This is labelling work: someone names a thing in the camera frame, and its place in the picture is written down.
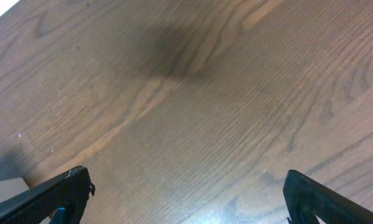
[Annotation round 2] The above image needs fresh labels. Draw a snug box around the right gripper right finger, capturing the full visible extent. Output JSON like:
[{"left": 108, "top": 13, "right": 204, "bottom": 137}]
[{"left": 283, "top": 170, "right": 373, "bottom": 224}]

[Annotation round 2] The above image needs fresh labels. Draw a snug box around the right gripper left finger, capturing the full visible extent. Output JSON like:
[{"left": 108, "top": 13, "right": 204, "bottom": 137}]
[{"left": 0, "top": 166, "right": 95, "bottom": 224}]

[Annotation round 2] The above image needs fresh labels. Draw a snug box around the white box pink interior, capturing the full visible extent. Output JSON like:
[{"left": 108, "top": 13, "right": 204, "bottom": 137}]
[{"left": 0, "top": 177, "right": 29, "bottom": 203}]

